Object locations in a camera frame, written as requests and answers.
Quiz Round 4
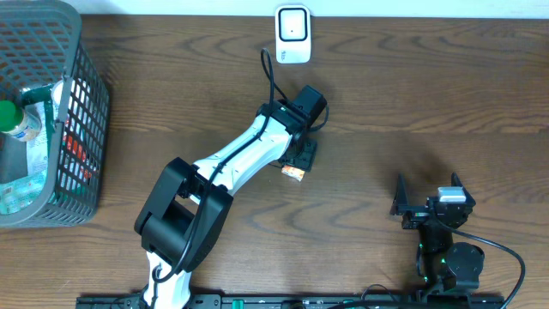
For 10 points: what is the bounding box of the green white package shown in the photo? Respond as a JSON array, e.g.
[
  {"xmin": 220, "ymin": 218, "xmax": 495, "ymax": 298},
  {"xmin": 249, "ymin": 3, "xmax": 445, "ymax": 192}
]
[{"xmin": 1, "ymin": 85, "xmax": 59, "ymax": 215}]

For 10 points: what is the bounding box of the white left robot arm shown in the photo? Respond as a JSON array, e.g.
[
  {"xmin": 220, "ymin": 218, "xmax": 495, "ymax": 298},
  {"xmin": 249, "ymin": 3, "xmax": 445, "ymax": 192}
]
[{"xmin": 134, "ymin": 86, "xmax": 329, "ymax": 308}]

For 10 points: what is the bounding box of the green cap bottle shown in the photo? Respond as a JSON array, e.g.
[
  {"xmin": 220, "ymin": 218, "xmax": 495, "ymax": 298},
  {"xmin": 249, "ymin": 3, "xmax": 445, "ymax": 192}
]
[{"xmin": 1, "ymin": 100, "xmax": 42, "ymax": 142}]

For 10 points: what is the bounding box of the grey plastic basket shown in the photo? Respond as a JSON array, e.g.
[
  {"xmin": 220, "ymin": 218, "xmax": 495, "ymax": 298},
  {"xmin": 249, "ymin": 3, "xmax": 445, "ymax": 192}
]
[{"xmin": 1, "ymin": 1, "xmax": 110, "ymax": 228}]

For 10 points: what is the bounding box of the orange tissue pack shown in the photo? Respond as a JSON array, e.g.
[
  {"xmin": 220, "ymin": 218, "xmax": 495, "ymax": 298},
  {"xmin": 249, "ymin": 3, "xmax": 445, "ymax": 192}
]
[{"xmin": 281, "ymin": 166, "xmax": 305, "ymax": 181}]

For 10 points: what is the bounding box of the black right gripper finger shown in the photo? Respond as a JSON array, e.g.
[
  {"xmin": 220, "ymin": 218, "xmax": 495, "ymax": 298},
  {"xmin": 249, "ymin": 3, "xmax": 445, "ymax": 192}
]
[
  {"xmin": 392, "ymin": 173, "xmax": 408, "ymax": 207},
  {"xmin": 450, "ymin": 173, "xmax": 464, "ymax": 189}
]

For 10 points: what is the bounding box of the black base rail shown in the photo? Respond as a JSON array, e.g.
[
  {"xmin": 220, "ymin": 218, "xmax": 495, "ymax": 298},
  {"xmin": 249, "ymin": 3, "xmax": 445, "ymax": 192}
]
[{"xmin": 75, "ymin": 294, "xmax": 504, "ymax": 309}]

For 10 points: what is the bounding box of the red white package in basket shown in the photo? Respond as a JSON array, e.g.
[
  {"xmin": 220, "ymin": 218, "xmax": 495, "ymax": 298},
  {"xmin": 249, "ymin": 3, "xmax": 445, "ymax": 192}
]
[{"xmin": 62, "ymin": 135, "xmax": 94, "ymax": 183}]

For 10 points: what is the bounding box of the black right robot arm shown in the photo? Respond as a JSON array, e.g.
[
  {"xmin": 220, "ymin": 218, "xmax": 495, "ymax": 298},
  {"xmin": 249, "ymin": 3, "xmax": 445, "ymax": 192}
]
[{"xmin": 390, "ymin": 173, "xmax": 485, "ymax": 302}]

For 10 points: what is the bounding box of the white barcode scanner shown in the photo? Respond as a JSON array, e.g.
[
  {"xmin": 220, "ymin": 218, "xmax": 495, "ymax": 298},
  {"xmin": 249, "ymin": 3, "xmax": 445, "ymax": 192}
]
[{"xmin": 274, "ymin": 5, "xmax": 311, "ymax": 64}]

